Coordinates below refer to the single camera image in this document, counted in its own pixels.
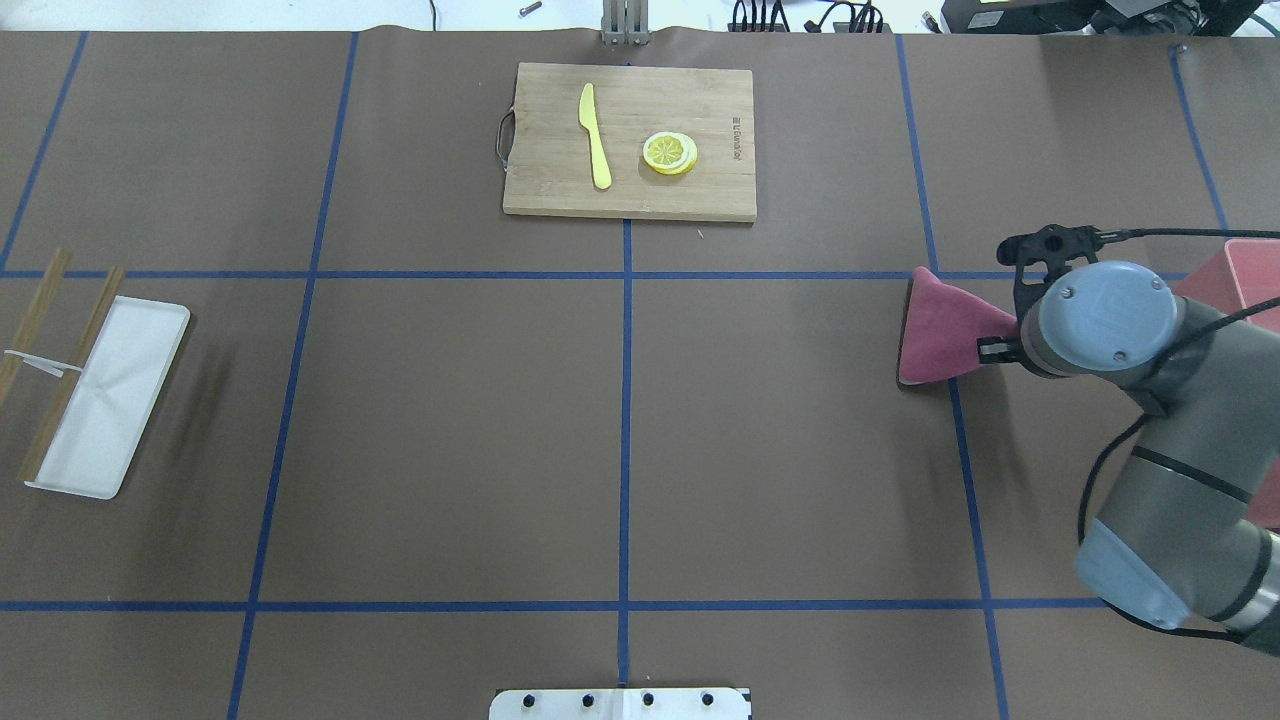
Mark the bamboo cutting board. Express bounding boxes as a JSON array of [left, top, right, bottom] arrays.
[[502, 61, 758, 224]]

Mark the aluminium frame post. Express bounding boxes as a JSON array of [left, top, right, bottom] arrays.
[[600, 0, 652, 46]]

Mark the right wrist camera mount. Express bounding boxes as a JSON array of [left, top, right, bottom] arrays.
[[996, 224, 1135, 323]]

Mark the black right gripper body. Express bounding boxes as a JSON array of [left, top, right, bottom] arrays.
[[975, 336, 1027, 365]]

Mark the white rectangular tray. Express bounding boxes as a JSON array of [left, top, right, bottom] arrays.
[[26, 296, 191, 500]]

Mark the white rack bracket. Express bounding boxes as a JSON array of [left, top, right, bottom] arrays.
[[4, 348, 83, 378]]

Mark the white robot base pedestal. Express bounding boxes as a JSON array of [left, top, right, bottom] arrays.
[[488, 687, 753, 719]]

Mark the pink plastic bin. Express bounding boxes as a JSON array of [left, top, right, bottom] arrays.
[[1174, 237, 1279, 315]]

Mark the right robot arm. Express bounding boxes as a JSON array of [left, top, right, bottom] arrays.
[[1006, 261, 1279, 656]]

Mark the yellow lemon slice toy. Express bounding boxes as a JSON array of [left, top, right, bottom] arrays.
[[643, 131, 699, 176]]

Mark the left wooden rack rod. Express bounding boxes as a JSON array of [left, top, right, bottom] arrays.
[[1, 249, 73, 405]]

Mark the black monitor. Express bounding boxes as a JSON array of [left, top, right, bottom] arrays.
[[940, 1, 1266, 37]]

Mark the yellow plastic knife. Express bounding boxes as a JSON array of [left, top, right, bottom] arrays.
[[577, 82, 613, 191]]

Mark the pink fleece cloth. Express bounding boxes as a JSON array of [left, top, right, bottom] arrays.
[[896, 266, 1018, 387]]

